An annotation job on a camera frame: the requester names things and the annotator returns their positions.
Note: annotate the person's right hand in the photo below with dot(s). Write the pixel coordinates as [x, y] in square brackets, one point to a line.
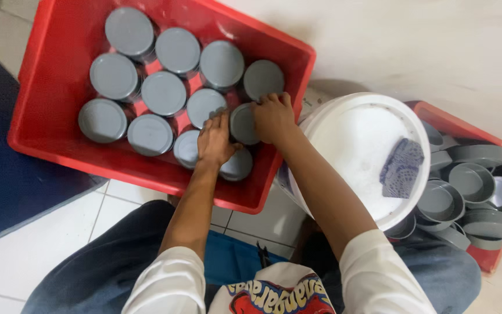
[275, 120]

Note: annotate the person's left hand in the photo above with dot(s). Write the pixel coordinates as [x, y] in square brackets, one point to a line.
[214, 144]

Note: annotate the person's right fingers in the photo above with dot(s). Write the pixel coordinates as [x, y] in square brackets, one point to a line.
[272, 100]

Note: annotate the gray round plastic cap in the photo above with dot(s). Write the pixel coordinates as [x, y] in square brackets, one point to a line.
[242, 126]

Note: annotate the white plastic bucket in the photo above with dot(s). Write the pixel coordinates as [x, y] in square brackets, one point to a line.
[355, 144]

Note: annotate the rows of gray caps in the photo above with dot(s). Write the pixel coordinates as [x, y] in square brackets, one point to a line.
[163, 93]

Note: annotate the blue patterned sponge cloth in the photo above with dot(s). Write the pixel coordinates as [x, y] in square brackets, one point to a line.
[401, 170]

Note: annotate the blue plastic stool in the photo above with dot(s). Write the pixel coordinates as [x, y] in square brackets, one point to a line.
[229, 257]

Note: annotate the person's white printed shirt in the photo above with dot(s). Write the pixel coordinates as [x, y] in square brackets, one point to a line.
[377, 279]

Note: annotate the heap of gray caps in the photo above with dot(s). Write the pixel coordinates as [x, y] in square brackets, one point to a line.
[471, 181]

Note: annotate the large red plastic crate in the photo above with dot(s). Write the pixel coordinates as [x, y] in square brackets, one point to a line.
[50, 87]

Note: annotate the person's blue jeans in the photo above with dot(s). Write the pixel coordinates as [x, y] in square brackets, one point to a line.
[103, 261]

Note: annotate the small red plastic crate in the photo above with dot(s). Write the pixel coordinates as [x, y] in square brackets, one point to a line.
[493, 261]

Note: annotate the dark blue floor mat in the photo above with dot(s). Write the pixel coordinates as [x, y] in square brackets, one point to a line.
[7, 174]

